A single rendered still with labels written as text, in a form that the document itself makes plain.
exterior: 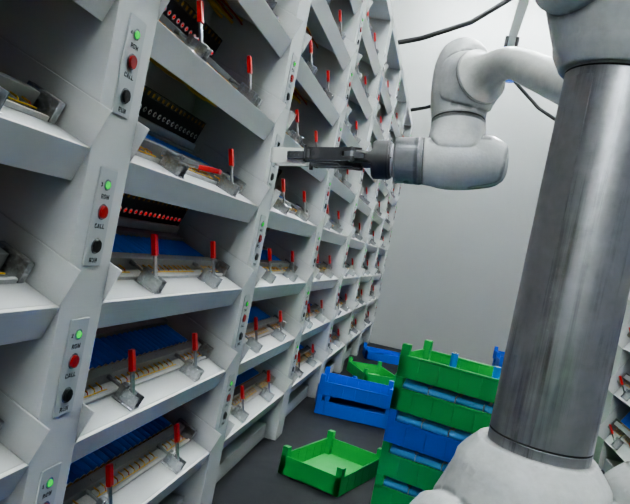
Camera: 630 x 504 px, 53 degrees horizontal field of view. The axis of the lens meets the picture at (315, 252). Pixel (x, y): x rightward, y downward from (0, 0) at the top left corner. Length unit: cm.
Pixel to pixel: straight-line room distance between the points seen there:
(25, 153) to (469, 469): 54
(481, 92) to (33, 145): 78
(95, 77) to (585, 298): 58
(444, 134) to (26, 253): 74
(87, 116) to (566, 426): 61
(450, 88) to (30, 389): 85
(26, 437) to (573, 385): 61
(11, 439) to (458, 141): 84
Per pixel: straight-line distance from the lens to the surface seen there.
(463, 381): 152
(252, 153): 146
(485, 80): 119
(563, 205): 64
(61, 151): 76
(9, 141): 69
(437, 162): 118
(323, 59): 222
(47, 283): 81
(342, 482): 187
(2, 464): 83
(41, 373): 82
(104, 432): 100
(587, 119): 65
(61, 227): 80
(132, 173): 90
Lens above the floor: 67
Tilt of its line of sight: 1 degrees down
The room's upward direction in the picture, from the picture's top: 11 degrees clockwise
